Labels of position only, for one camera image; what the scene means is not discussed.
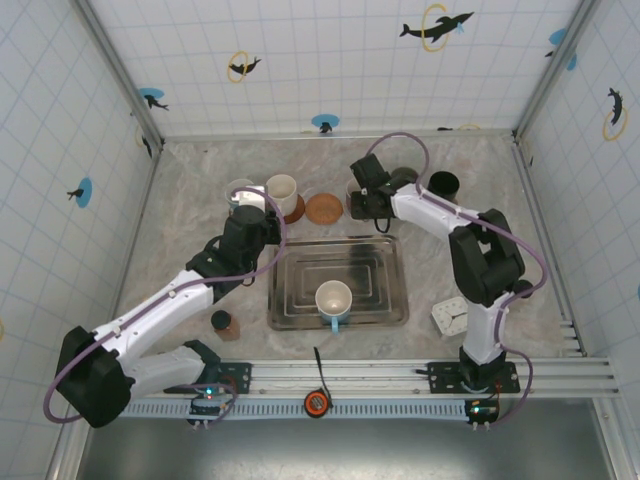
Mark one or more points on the orange cork round coaster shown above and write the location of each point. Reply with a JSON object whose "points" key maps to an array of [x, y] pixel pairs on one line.
{"points": [[324, 208]]}

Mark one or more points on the lilac mug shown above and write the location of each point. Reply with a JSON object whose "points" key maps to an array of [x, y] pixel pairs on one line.
{"points": [[348, 197]]}

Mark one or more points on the white square clock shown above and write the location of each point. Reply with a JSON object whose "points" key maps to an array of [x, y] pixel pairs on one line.
{"points": [[450, 317]]}

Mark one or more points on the light blue mug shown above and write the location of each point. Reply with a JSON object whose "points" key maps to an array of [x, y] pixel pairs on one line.
{"points": [[333, 299]]}

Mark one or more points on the aluminium mounting rail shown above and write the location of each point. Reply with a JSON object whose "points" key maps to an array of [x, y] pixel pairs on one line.
{"points": [[350, 375]]}

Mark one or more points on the orange black tape measure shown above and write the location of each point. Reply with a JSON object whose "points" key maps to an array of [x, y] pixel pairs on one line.
{"points": [[316, 402]]}

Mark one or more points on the black mug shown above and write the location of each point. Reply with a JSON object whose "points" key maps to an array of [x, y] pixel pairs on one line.
{"points": [[444, 184]]}

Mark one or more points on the clear jar black lid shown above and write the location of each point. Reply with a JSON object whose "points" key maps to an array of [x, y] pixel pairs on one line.
{"points": [[524, 290]]}

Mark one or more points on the dolphin blue disc sticker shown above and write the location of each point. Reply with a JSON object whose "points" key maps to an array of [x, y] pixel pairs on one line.
{"points": [[557, 36], [85, 192], [150, 95], [325, 121]]}

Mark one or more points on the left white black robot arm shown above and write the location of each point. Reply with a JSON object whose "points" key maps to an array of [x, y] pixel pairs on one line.
{"points": [[95, 380]]}

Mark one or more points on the cream white mug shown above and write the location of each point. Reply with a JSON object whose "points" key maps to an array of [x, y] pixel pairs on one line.
{"points": [[282, 190]]}

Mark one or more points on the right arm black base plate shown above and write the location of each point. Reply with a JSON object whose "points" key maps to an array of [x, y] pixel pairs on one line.
{"points": [[442, 375]]}

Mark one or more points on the brown spice jar black lid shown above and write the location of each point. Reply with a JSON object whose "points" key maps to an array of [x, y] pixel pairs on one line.
{"points": [[222, 322]]}

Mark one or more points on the blue mug white inside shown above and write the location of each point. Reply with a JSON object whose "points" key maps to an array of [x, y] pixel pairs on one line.
{"points": [[232, 192]]}

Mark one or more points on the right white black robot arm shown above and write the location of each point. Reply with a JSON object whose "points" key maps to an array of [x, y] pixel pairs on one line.
{"points": [[487, 260]]}

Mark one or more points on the stainless steel tray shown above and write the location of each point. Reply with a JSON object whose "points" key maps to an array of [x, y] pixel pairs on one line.
{"points": [[350, 260]]}

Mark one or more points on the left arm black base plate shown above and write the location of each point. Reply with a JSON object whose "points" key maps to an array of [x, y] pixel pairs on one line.
{"points": [[240, 375]]}

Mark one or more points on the aluminium back rail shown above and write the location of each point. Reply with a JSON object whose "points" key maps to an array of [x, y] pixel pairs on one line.
{"points": [[300, 135]]}

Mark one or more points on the dark brown round coaster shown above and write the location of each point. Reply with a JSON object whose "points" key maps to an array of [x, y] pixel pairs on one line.
{"points": [[299, 210]]}

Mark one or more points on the aluminium corner post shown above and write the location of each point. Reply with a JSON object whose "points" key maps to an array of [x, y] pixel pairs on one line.
{"points": [[542, 90], [121, 75]]}

